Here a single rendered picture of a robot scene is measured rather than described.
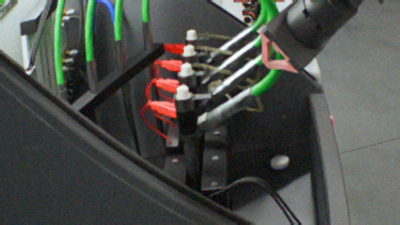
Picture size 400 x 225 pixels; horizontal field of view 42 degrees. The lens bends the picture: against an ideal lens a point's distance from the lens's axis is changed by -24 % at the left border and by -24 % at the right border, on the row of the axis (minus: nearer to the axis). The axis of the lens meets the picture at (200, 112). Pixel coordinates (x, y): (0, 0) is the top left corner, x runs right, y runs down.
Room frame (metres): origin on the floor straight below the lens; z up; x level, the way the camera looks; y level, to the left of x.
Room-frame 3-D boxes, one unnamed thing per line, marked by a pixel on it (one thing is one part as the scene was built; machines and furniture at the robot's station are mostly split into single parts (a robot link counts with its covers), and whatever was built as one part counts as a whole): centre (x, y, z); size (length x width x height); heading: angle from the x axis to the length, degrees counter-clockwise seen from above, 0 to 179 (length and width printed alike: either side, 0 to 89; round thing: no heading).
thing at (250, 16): (1.60, -0.20, 1.01); 0.23 x 0.11 x 0.06; 175
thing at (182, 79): (0.96, 0.00, 1.01); 0.05 x 0.03 x 0.21; 85
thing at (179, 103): (0.88, 0.01, 1.01); 0.05 x 0.03 x 0.21; 85
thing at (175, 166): (1.00, 0.01, 0.91); 0.34 x 0.10 x 0.15; 175
